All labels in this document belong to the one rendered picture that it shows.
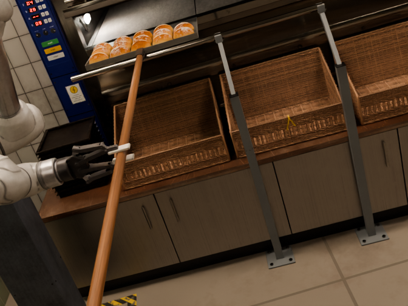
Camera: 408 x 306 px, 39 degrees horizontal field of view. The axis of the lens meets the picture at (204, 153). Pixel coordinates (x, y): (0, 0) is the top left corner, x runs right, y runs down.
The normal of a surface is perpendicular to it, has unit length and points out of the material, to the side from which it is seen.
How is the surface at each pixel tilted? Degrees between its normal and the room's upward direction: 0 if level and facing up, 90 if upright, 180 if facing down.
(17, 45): 90
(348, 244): 0
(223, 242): 90
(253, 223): 90
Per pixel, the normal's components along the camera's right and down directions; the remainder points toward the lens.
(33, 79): 0.04, 0.47
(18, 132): 0.59, 0.63
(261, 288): -0.28, -0.84
